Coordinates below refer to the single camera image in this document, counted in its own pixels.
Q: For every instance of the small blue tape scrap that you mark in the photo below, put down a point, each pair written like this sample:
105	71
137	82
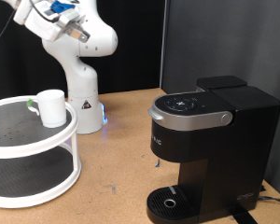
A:
157	162

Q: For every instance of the white mug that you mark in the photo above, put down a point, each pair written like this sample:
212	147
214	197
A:
53	109

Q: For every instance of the black Keurig coffee machine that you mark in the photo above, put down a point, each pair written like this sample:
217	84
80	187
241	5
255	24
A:
233	149

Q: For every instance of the white two-tier turntable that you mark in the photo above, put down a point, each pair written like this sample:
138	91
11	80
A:
21	152

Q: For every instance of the black tape strip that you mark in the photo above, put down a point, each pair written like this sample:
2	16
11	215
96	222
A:
244	216

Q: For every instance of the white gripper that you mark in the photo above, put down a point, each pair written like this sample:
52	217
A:
42	28

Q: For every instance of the black Keurig drip tray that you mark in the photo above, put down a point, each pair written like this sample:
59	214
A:
183	205

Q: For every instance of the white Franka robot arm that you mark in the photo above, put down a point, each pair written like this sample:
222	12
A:
84	43

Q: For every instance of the black Keurig brew head lid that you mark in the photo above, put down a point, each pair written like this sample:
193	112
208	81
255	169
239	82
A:
193	102

